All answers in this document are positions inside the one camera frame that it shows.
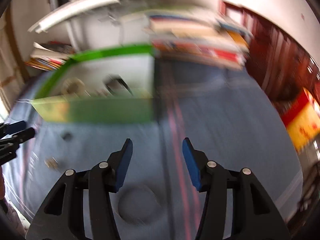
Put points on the left stack of books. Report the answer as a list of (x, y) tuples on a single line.
[(49, 56)]

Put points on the red yellow bag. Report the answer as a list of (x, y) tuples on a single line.
[(302, 119)]

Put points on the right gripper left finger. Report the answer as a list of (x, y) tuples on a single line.
[(61, 215)]

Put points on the white desk shelf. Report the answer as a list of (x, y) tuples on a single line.
[(93, 24)]

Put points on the stack of books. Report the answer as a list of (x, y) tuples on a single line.
[(199, 34), (49, 56)]

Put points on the beige curtain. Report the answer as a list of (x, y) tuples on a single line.
[(13, 72)]

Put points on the black item in box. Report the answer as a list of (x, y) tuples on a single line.
[(115, 83)]

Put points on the right stack of books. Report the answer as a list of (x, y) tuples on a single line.
[(199, 34)]

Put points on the green holographic cardboard box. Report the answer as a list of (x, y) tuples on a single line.
[(76, 93)]

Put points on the red wooden chair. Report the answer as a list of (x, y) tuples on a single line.
[(279, 64)]

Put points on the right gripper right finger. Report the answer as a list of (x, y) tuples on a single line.
[(255, 215)]

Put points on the blue striped bed sheet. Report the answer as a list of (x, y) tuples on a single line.
[(223, 112)]

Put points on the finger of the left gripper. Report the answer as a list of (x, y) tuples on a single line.
[(23, 136), (9, 129)]

